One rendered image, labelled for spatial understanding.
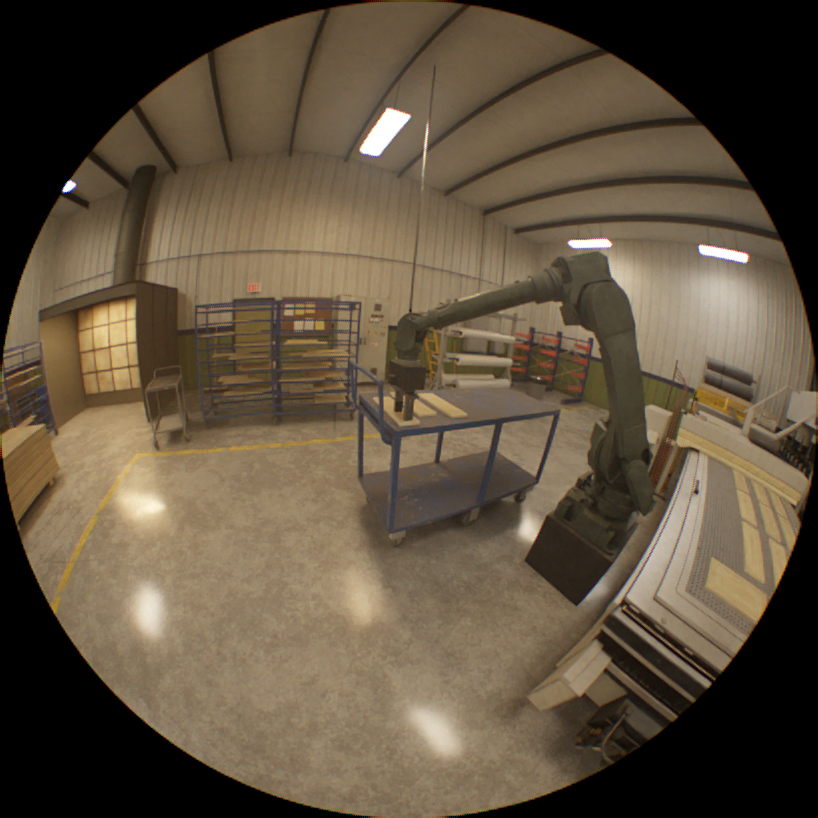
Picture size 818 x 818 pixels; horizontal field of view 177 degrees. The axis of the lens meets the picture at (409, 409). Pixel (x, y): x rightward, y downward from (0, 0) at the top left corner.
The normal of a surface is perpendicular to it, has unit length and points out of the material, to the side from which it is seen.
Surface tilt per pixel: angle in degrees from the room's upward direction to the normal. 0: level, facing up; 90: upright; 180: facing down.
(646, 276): 90
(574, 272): 90
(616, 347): 82
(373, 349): 90
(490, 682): 0
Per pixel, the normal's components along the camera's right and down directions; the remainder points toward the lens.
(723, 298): -0.89, 0.07
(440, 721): 0.09, -0.94
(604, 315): -0.26, 0.29
